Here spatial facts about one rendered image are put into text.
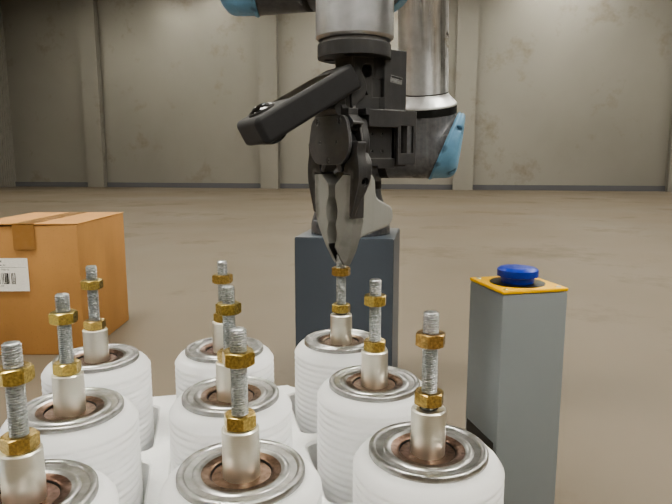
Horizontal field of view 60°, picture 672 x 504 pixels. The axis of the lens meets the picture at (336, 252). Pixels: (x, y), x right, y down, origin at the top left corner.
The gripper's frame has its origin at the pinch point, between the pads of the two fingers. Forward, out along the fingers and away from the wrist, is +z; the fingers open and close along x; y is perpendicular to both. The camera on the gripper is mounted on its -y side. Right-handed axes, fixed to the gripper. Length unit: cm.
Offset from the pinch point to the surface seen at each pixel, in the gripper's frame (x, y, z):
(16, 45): 1123, 72, -202
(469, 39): 605, 623, -185
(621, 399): 9, 69, 35
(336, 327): -0.6, -0.3, 7.6
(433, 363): -22.7, -7.5, 3.3
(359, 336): -0.1, 2.9, 9.2
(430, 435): -23.2, -8.0, 7.7
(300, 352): 0.5, -3.9, 9.9
